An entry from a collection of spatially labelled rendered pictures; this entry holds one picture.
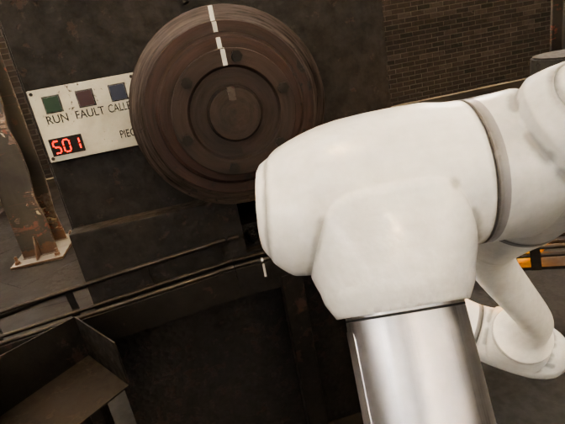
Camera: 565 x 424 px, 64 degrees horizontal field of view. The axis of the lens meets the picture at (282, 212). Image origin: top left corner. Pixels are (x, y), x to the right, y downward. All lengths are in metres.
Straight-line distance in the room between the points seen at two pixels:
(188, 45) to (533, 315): 0.85
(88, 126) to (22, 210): 2.76
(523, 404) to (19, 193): 3.48
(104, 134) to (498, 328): 1.00
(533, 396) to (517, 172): 1.50
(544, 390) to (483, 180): 1.54
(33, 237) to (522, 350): 3.62
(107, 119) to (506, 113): 1.03
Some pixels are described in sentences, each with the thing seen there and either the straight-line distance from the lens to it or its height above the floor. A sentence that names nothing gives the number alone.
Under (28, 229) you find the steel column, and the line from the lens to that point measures 4.03.
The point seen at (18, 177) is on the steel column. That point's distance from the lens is 3.93.
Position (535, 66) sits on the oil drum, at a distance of 3.62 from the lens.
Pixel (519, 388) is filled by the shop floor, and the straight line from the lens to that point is 1.87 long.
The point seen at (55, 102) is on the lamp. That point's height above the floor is 1.20.
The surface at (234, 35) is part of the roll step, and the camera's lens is 1.08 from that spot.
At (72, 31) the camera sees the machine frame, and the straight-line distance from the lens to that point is 1.29.
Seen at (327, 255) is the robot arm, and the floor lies 1.08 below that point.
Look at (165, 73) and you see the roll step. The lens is 1.08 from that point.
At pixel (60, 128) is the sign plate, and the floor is 1.14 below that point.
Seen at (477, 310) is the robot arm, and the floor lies 0.71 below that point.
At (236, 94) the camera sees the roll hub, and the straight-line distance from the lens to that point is 1.02.
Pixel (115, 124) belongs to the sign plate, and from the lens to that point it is 1.26.
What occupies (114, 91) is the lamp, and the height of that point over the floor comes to 1.20.
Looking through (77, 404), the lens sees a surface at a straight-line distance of 1.14.
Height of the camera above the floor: 1.23
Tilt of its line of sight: 20 degrees down
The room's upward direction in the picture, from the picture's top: 10 degrees counter-clockwise
